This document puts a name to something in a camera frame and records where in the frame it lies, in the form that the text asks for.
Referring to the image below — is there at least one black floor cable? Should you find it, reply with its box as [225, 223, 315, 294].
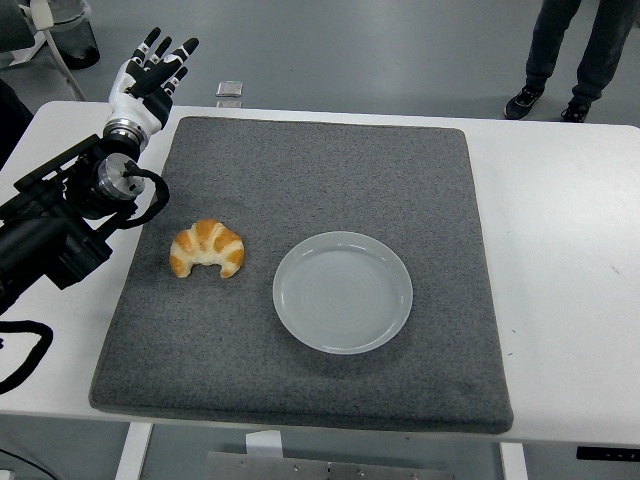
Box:
[0, 447, 24, 474]

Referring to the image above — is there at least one golden croissant bread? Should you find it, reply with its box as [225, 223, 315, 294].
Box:
[169, 218, 246, 279]

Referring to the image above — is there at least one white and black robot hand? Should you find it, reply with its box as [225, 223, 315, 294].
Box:
[105, 27, 200, 137]

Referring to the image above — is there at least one black rounded object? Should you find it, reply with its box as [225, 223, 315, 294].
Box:
[0, 79, 34, 169]

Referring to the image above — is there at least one black trash bin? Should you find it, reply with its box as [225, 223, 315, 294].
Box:
[49, 0, 101, 70]

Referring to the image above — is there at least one grey round plate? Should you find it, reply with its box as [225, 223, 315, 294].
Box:
[272, 230, 415, 356]

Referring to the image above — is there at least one white table leg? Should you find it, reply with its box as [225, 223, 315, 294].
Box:
[499, 442, 529, 480]
[114, 423, 153, 480]

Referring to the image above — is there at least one person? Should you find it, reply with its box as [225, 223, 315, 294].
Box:
[503, 0, 640, 123]

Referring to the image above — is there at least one grey felt mat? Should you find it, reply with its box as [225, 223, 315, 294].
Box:
[88, 116, 516, 434]

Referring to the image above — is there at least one white table bracket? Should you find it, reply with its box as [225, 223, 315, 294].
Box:
[244, 430, 285, 457]

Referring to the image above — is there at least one black table control panel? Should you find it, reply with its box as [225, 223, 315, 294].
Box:
[575, 445, 640, 461]

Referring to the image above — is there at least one grey metal plate with screws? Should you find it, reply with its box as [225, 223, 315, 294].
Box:
[206, 451, 456, 480]

